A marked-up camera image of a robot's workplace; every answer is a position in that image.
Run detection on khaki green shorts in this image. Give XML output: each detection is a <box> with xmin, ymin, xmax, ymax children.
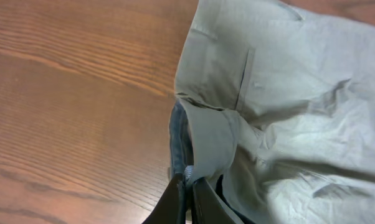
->
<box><xmin>175</xmin><ymin>1</ymin><xmax>375</xmax><ymax>223</ymax></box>

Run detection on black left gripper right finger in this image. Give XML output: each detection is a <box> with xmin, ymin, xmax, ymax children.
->
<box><xmin>191</xmin><ymin>178</ymin><xmax>242</xmax><ymax>224</ymax></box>

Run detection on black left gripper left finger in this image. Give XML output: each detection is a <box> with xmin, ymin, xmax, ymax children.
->
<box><xmin>142</xmin><ymin>173</ymin><xmax>186</xmax><ymax>224</ymax></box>

